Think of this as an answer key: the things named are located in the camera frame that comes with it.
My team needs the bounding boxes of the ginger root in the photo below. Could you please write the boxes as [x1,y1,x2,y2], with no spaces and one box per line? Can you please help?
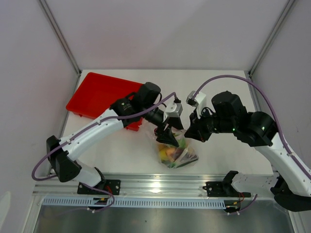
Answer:
[158,144,176,162]

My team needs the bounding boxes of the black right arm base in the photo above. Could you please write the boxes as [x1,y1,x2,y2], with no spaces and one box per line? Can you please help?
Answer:
[202,171,251,198]

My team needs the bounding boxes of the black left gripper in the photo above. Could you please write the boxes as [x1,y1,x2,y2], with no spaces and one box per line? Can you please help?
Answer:
[142,104,185,147]

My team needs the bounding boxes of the white slotted cable duct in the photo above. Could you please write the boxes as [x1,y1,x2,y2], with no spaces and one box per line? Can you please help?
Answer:
[42,196,226,209]

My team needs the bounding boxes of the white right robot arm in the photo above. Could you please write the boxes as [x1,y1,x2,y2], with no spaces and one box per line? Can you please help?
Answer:
[185,91,311,212]

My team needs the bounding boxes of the aluminium frame post right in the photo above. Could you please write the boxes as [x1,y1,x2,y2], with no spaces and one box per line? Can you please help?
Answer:
[248,0,298,79]

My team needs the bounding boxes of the aluminium frame post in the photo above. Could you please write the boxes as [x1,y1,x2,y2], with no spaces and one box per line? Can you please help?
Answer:
[37,0,82,75]
[248,0,298,79]

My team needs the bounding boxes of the aluminium frame post left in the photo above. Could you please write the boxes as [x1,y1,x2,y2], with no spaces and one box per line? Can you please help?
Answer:
[37,0,82,75]

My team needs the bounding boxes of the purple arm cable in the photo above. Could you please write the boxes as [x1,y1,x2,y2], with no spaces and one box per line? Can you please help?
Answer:
[31,91,182,218]
[194,74,311,216]

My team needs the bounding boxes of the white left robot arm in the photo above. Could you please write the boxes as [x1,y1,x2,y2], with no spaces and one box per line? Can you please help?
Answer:
[47,82,183,194]

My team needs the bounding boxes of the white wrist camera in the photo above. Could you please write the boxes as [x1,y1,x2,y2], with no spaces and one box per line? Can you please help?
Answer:
[163,102,183,121]
[186,91,207,119]

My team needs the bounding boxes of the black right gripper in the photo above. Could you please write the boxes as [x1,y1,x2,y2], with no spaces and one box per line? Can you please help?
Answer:
[185,106,236,143]

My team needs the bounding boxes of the red plastic bin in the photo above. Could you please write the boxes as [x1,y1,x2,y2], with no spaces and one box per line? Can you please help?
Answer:
[66,72,142,120]

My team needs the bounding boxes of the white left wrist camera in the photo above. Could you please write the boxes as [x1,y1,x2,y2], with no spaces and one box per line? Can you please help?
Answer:
[163,102,183,121]

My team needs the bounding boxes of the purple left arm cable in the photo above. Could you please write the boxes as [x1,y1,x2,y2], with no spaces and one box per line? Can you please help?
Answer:
[31,91,182,218]

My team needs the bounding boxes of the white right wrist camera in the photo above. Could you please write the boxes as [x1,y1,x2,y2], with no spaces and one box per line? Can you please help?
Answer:
[186,91,207,119]

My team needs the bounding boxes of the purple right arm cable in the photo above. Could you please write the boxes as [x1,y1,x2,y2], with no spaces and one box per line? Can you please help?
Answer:
[194,74,311,216]

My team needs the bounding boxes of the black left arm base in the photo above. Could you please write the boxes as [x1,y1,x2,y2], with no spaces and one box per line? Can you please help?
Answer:
[77,167,121,195]

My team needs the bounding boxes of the clear zip bag pink dots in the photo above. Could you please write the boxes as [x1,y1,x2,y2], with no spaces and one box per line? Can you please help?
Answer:
[145,127,197,169]

